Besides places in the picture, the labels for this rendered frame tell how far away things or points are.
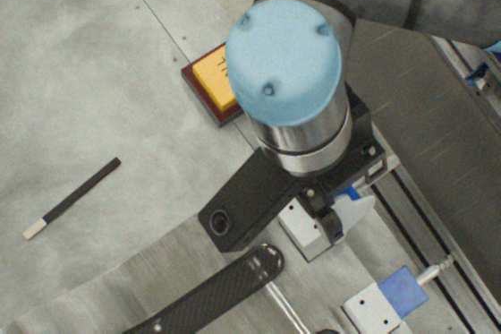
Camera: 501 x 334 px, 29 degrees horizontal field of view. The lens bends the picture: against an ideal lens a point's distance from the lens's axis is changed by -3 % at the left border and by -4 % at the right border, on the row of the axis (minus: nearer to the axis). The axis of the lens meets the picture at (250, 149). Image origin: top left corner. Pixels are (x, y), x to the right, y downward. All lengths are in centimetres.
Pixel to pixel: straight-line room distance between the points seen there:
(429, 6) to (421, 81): 114
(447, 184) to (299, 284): 81
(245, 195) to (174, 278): 22
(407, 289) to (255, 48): 43
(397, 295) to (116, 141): 37
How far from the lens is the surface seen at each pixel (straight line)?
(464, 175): 181
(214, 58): 115
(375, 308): 100
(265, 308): 102
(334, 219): 88
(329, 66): 66
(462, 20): 73
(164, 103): 117
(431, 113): 184
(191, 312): 103
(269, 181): 82
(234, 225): 84
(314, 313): 102
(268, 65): 65
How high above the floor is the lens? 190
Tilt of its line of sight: 72 degrees down
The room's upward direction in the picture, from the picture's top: 5 degrees clockwise
